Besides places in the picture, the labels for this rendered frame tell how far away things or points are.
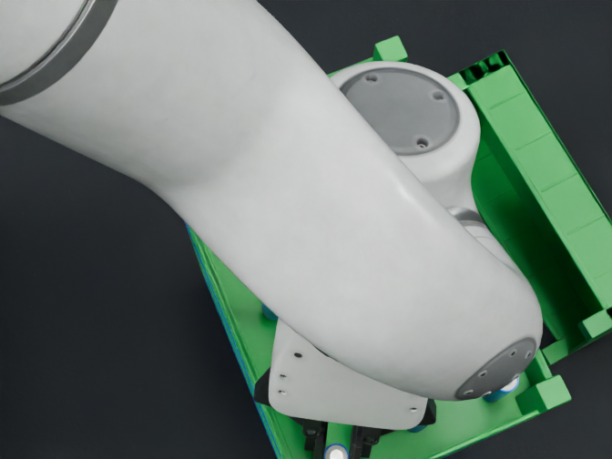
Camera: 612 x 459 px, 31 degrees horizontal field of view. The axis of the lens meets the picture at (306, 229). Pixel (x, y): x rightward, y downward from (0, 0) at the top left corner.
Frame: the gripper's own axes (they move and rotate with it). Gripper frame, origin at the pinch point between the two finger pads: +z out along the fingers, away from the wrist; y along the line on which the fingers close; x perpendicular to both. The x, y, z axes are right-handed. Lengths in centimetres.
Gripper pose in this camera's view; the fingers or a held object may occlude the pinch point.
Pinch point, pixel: (338, 438)
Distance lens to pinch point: 78.8
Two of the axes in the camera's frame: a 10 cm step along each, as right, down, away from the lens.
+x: -1.1, 7.6, -6.4
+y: -9.9, -1.3, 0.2
